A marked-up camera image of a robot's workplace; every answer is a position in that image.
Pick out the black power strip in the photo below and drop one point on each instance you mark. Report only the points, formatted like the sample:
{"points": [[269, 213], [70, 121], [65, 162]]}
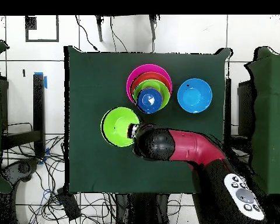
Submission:
{"points": [[68, 205]]}

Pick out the grey square frame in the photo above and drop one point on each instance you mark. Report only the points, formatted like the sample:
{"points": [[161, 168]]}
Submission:
{"points": [[42, 40]]}

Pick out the light blue bowl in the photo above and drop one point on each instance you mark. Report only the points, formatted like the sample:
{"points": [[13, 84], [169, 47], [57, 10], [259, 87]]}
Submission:
{"points": [[194, 95]]}

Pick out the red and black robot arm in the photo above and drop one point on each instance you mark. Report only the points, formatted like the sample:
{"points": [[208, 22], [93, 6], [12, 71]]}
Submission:
{"points": [[196, 147]]}

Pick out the black metal stand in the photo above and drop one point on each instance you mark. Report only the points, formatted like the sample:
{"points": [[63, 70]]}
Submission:
{"points": [[39, 105], [245, 105]]}

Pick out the dark green tablecloth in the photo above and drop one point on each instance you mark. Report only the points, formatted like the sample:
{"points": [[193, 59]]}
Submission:
{"points": [[95, 175]]}

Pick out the large pink bowl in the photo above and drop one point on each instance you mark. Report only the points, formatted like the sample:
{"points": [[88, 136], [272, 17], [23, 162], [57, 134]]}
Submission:
{"points": [[144, 68]]}

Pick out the dark blue bowl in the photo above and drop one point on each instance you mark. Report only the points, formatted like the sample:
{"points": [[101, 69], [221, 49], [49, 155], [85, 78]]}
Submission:
{"points": [[150, 100]]}

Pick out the black stand leg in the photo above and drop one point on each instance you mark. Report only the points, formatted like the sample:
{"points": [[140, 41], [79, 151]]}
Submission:
{"points": [[99, 28], [152, 25]]}

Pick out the orange bowl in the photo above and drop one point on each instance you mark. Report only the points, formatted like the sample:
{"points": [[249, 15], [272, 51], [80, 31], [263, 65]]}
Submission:
{"points": [[149, 75]]}

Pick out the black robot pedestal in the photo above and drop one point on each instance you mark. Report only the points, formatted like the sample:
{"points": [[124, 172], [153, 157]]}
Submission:
{"points": [[142, 210]]}

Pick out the green bowl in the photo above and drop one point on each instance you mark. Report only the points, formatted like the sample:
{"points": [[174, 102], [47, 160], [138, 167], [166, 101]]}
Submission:
{"points": [[165, 93], [116, 127]]}

